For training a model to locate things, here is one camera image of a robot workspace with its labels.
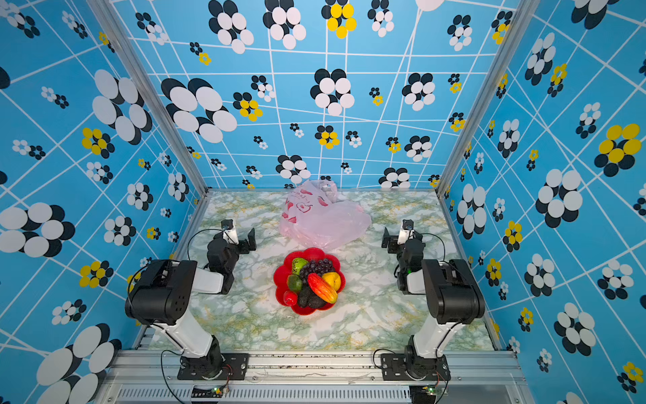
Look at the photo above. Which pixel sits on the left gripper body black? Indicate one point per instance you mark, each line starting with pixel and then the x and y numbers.
pixel 242 248

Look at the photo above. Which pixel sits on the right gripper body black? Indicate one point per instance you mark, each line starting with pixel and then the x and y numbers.
pixel 394 247

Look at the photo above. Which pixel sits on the pink translucent plastic bag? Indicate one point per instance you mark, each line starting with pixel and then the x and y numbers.
pixel 314 216

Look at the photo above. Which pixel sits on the yellow star fruit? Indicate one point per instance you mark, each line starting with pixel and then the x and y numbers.
pixel 333 279

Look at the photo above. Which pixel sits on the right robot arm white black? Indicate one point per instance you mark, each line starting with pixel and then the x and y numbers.
pixel 454 300

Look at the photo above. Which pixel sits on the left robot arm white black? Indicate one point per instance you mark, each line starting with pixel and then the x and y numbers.
pixel 161 298

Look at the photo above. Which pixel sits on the dark purple grape bunch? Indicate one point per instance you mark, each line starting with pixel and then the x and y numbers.
pixel 318 267

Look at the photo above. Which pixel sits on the dark avocado left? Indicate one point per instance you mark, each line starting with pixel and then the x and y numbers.
pixel 303 296

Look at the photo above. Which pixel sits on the dark avocado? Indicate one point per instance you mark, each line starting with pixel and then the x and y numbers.
pixel 303 296
pixel 315 302

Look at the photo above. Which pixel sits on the dark avocado right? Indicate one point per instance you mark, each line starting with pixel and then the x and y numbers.
pixel 315 302

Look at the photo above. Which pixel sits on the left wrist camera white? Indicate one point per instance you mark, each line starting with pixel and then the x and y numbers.
pixel 229 231

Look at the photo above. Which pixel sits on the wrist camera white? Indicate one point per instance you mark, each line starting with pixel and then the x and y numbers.
pixel 406 231
pixel 229 231

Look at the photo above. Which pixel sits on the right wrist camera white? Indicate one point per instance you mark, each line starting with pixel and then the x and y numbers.
pixel 406 231

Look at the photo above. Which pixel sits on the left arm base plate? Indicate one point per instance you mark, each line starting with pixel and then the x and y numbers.
pixel 224 367

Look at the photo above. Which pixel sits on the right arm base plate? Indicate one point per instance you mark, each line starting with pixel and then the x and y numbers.
pixel 399 367

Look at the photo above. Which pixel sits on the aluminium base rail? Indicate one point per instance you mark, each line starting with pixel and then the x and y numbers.
pixel 315 377

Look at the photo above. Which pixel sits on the left aluminium corner post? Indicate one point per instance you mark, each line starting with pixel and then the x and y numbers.
pixel 133 65

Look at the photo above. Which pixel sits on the aluminium corner post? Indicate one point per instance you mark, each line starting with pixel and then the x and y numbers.
pixel 133 65
pixel 521 19

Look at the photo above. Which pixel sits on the right aluminium corner post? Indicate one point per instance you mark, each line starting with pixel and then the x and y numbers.
pixel 521 19

